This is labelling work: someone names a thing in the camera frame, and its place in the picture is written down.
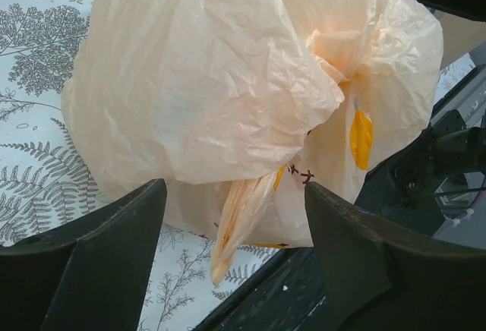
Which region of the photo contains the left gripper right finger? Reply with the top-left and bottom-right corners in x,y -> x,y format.
305,182 -> 485,330

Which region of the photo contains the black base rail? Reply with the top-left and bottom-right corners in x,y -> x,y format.
193,61 -> 486,331

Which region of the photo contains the banana print plastic bag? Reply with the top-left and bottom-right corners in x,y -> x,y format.
62,0 -> 443,284

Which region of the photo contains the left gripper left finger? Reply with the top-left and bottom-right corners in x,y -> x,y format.
1,179 -> 167,330

